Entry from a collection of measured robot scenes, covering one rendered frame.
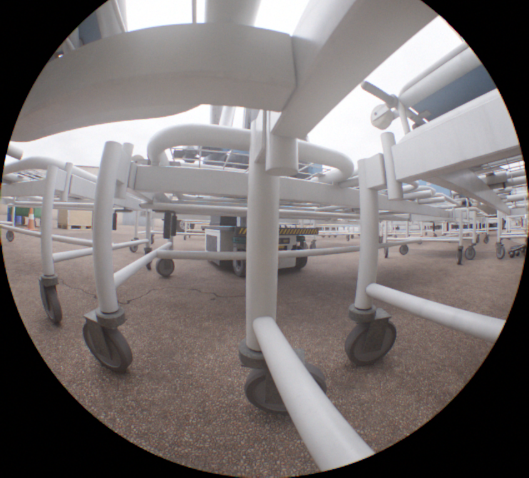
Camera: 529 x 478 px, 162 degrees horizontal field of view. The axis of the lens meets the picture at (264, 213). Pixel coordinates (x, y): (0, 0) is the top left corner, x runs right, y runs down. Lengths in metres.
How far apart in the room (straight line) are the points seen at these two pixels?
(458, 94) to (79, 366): 0.95
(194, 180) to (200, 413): 0.47
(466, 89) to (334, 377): 0.64
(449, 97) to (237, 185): 0.53
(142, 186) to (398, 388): 0.69
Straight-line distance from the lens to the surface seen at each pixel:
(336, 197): 0.58
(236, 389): 0.42
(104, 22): 0.26
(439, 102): 0.49
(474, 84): 0.47
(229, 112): 1.23
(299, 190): 0.51
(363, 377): 0.47
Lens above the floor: 0.32
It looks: 4 degrees up
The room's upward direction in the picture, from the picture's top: 1 degrees clockwise
